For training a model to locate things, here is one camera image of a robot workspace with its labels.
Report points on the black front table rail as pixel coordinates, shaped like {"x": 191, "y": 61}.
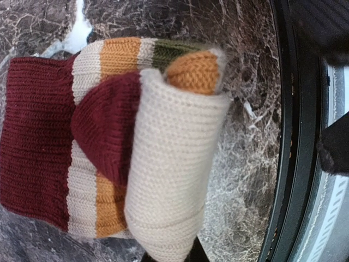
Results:
{"x": 303, "y": 76}

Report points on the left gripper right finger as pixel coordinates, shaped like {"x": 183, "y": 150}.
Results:
{"x": 197, "y": 253}

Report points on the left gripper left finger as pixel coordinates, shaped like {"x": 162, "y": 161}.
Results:
{"x": 147, "y": 258}

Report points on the striped beige brown sock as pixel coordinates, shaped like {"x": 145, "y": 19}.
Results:
{"x": 116, "y": 141}

